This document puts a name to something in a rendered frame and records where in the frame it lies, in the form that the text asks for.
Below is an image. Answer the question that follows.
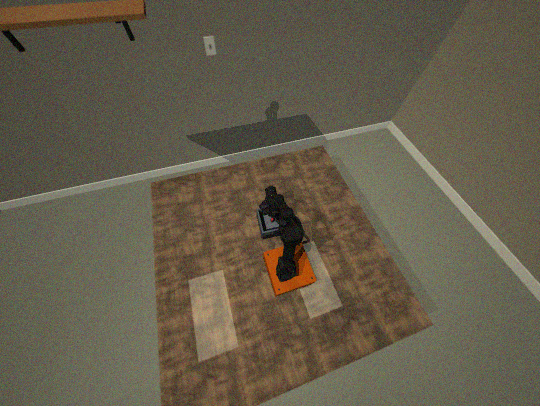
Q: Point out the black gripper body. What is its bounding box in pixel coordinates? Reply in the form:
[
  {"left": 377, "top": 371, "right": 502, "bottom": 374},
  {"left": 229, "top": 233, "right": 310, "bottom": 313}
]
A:
[{"left": 259, "top": 200, "right": 291, "bottom": 228}]

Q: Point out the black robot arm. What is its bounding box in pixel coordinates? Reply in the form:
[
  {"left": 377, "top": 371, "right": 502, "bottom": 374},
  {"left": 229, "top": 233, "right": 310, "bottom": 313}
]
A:
[{"left": 265, "top": 186, "right": 304, "bottom": 282}]

